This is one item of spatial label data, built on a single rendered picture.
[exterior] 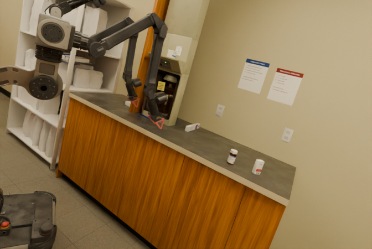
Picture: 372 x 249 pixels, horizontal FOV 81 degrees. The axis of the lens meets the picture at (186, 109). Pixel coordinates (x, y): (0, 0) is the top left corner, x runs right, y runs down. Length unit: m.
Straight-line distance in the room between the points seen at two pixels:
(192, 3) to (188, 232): 1.74
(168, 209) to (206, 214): 0.31
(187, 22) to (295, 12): 0.88
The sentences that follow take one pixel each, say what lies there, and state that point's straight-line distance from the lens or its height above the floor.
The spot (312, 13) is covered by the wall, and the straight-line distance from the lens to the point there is 2.14.
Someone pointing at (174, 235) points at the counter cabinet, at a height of 0.29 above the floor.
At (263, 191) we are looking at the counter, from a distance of 1.40.
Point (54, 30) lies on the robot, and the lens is 1.23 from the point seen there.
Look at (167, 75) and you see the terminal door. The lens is 1.92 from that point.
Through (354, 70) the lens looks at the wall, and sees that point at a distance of 2.05.
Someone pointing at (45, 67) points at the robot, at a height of 1.25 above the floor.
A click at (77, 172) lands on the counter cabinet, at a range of 2.46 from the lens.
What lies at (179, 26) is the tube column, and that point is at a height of 1.78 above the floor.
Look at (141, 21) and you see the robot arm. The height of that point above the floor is 1.64.
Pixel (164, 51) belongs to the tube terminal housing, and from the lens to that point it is 1.99.
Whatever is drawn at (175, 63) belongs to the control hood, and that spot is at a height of 1.47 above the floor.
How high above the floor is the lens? 1.46
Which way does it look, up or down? 10 degrees down
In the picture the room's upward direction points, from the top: 16 degrees clockwise
